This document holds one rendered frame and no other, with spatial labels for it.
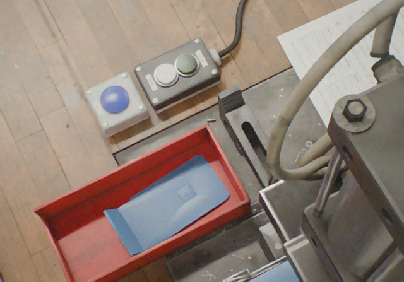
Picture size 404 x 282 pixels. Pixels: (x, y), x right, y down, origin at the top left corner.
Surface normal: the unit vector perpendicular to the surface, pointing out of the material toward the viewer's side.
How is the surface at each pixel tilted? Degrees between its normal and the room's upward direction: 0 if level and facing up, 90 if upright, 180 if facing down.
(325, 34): 1
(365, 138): 0
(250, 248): 0
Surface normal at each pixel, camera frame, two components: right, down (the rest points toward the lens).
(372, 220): -0.73, 0.65
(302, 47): -0.04, -0.33
